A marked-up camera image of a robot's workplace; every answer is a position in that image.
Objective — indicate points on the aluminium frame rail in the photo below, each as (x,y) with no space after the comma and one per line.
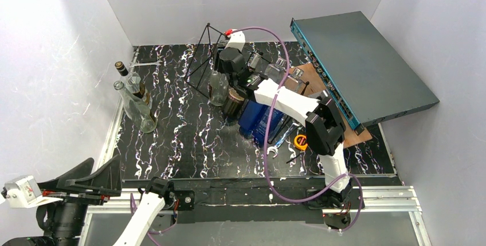
(250,199)

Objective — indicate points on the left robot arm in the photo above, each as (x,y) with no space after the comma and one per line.
(136,209)

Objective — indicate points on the small wrench at back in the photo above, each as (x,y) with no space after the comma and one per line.
(156,63)

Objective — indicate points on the silver combination wrench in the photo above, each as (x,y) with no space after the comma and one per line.
(274,150)

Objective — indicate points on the black wire wine rack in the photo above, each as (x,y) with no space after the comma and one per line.
(211,57)

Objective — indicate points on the metal bracket with knob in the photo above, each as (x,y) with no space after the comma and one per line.
(325,95)

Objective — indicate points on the blue-faced network switch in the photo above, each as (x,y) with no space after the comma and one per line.
(367,78)

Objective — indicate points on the green wine bottle tan label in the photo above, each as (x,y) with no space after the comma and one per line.
(235,103)

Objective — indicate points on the yellow tape measure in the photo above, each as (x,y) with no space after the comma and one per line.
(300,142)

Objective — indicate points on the blue square bottle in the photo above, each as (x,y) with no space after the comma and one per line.
(293,83)
(253,111)

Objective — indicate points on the dark-capped clear bottle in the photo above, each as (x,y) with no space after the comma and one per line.
(133,82)

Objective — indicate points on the small black pen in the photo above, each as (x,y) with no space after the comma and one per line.
(295,157)

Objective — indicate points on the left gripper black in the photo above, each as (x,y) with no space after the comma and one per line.
(71,192)

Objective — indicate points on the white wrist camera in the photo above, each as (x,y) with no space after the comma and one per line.
(235,39)
(24,193)

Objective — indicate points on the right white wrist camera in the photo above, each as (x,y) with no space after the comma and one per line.
(235,39)

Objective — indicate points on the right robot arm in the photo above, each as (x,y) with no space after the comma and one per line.
(324,127)

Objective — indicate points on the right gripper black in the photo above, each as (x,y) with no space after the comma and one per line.
(262,65)

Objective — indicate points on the short clear glass bottle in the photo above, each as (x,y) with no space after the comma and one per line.
(218,88)

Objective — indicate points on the tall clear glass bottle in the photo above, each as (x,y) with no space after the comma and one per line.
(136,109)

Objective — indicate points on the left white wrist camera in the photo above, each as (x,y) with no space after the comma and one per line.
(24,193)

